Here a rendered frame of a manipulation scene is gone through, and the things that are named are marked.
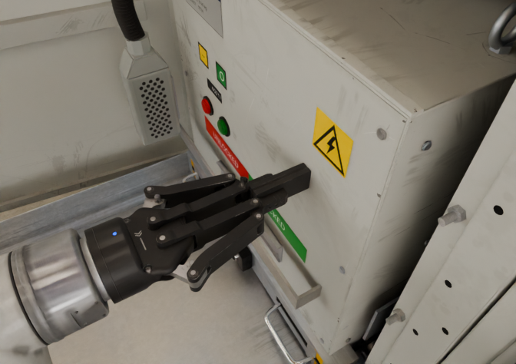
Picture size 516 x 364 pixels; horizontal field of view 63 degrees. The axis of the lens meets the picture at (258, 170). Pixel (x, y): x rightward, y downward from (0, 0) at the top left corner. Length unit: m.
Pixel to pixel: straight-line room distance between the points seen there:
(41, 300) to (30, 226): 0.60
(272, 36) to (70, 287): 0.30
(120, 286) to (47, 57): 0.56
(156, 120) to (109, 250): 0.40
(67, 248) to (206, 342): 0.44
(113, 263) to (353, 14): 0.32
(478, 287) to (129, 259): 0.30
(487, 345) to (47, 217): 0.81
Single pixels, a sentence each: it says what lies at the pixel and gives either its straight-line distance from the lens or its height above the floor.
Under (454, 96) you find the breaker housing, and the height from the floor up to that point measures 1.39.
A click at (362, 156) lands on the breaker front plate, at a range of 0.38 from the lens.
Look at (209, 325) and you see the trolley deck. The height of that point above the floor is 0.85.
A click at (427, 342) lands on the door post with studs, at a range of 0.52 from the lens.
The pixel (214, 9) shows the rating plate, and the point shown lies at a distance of 0.57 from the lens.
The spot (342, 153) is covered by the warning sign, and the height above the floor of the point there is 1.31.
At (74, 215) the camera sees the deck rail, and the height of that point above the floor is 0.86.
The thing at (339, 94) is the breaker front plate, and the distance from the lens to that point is 0.38.
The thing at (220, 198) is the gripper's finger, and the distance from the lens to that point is 0.44.
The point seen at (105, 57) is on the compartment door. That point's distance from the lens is 0.89.
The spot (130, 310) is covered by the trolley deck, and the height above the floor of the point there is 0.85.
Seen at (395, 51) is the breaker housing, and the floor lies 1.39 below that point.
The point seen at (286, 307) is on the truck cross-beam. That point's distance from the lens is 0.74.
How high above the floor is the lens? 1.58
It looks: 47 degrees down
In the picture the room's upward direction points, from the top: straight up
